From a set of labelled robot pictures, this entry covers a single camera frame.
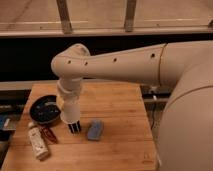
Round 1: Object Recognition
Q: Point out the black striped eraser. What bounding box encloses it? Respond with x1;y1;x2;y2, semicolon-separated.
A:
68;121;81;134

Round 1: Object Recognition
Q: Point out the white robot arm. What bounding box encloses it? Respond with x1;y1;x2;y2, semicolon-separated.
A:
51;40;213;171

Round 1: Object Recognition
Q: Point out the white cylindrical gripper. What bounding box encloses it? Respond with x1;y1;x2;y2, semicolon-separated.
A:
56;78;82;110

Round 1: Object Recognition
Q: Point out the white bottle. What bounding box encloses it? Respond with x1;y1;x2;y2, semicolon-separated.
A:
28;122;49;160

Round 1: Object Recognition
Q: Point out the blue sponge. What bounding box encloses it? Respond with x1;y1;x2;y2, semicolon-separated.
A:
87;120;104;141

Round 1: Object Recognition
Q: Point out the dark red toy boat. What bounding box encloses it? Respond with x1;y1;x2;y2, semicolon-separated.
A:
41;126;58;143

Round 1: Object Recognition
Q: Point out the dark blue bowl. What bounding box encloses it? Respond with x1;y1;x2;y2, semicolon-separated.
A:
29;95;61;125

